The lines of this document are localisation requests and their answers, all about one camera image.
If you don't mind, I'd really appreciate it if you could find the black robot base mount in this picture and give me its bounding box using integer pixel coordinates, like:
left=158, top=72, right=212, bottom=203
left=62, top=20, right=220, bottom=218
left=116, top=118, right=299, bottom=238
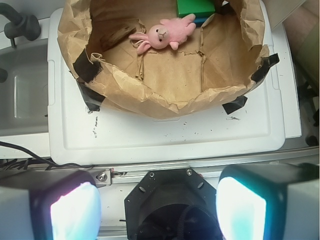
left=124, top=169, right=224, bottom=240

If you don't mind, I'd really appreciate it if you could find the black tape strip left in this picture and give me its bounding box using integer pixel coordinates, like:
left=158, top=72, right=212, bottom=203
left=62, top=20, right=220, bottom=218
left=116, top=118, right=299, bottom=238
left=73, top=49, right=105, bottom=112

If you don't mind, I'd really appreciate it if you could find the black cable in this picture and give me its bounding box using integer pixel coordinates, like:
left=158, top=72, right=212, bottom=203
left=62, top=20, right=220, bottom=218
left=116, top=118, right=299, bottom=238
left=0, top=141, right=95, bottom=171

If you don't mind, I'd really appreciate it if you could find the brown paper bag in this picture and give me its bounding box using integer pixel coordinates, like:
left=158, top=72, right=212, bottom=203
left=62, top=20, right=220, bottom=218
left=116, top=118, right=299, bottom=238
left=57, top=0, right=269, bottom=119

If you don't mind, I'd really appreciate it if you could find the green block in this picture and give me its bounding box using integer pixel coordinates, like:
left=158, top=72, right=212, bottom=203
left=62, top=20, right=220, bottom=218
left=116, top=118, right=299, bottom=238
left=176, top=0, right=216, bottom=18

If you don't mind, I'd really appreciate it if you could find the pink plush bunny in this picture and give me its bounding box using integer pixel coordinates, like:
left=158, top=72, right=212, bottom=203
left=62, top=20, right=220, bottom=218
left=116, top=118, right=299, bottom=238
left=128, top=13, right=196, bottom=55

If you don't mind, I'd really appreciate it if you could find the grey sink basin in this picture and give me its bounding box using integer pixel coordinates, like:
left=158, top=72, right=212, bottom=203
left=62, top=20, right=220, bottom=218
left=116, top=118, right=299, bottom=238
left=0, top=39, right=48, bottom=137

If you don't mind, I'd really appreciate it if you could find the white plastic bin lid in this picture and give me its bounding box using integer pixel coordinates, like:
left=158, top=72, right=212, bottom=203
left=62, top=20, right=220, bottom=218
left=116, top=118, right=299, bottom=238
left=47, top=9, right=285, bottom=165

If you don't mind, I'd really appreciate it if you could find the blue block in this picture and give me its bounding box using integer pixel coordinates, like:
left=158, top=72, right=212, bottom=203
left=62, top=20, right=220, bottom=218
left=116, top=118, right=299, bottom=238
left=193, top=13, right=215, bottom=27

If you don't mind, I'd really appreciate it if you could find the gripper left finger pad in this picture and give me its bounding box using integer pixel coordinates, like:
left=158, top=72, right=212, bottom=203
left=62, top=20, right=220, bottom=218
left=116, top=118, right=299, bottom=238
left=0, top=170, right=102, bottom=240

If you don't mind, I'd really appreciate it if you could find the black tape strip right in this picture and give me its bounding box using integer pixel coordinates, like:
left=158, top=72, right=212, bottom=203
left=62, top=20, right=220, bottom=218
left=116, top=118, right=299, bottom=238
left=222, top=53, right=280, bottom=115

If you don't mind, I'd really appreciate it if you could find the gripper right finger pad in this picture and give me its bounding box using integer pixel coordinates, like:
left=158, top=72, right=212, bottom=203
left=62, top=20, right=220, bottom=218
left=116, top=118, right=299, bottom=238
left=215, top=163, right=320, bottom=240

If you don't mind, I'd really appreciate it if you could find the aluminium frame rail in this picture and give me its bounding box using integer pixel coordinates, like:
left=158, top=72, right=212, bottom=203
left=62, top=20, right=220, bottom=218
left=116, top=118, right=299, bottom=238
left=88, top=146, right=320, bottom=188

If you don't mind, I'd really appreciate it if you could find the dark grey faucet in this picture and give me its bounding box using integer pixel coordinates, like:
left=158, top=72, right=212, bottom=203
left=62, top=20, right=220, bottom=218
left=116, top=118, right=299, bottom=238
left=0, top=2, right=42, bottom=49

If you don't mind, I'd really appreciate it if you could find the black tape strip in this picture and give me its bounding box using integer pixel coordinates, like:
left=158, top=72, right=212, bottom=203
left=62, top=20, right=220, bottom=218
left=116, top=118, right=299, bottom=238
left=222, top=53, right=280, bottom=115
left=73, top=49, right=105, bottom=112

